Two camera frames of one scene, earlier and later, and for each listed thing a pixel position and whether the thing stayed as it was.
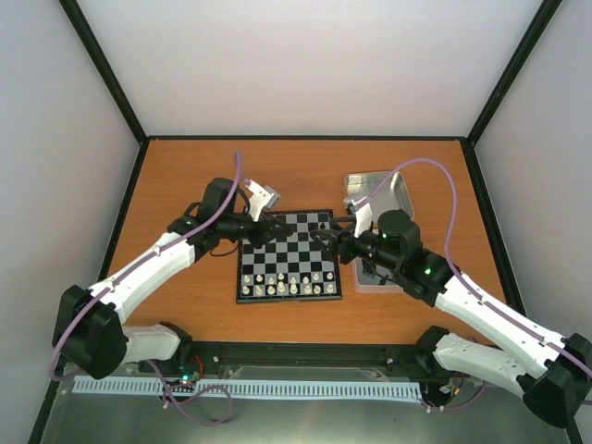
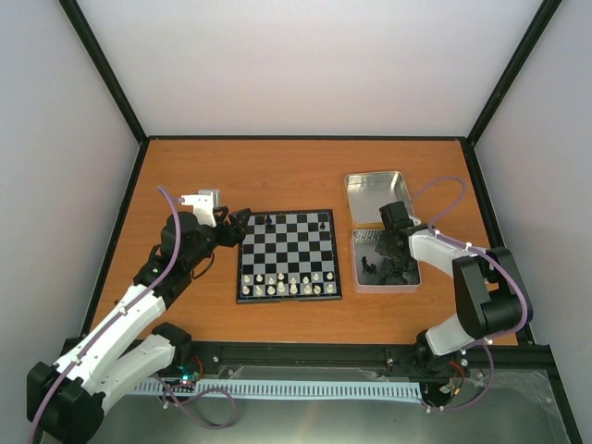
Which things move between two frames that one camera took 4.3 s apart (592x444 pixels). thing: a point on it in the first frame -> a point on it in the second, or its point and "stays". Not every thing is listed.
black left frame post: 104,67 stays
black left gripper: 265,233 -> 237,234
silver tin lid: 391,195 stays
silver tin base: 379,281 stays
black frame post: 512,72 stays
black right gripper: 344,239 -> 381,248
